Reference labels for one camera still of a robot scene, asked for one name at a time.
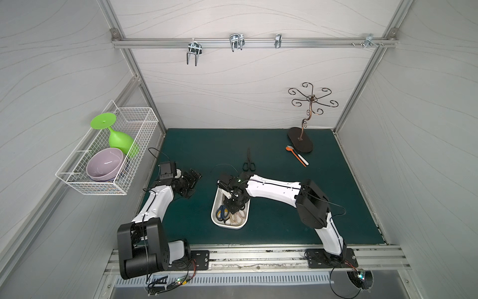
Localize white storage box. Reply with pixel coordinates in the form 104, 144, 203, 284
210, 188, 250, 230

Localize large black scissors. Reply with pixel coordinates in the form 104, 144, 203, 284
242, 148, 256, 172

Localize blue yellow handled scissors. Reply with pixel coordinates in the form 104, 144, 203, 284
215, 204, 230, 224

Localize pink scissors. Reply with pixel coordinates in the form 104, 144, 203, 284
229, 210, 246, 226

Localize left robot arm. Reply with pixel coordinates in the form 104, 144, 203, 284
117, 169, 201, 280

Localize orange spoon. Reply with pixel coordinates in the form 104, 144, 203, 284
286, 145, 307, 167

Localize brown metal hook stand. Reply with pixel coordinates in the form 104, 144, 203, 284
287, 82, 339, 153

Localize green plastic goblet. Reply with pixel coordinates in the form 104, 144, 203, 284
90, 113, 139, 158

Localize lilac bowl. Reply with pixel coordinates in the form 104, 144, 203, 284
86, 148, 125, 182

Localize white vent strip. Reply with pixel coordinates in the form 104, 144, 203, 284
115, 272, 330, 288

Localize double prong metal hook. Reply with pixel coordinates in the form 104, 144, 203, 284
186, 41, 202, 66

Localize looped metal hook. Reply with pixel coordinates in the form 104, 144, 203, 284
229, 33, 245, 52

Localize small metal hook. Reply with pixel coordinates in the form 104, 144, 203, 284
275, 34, 282, 49

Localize right end metal hook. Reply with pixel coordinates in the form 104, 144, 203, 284
351, 34, 385, 49

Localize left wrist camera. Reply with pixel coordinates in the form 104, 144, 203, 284
158, 161, 182, 181

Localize white wire basket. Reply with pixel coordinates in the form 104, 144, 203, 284
56, 102, 158, 196

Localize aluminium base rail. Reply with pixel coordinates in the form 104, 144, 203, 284
103, 244, 412, 277

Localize aluminium top rail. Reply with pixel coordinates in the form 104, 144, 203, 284
112, 36, 399, 50

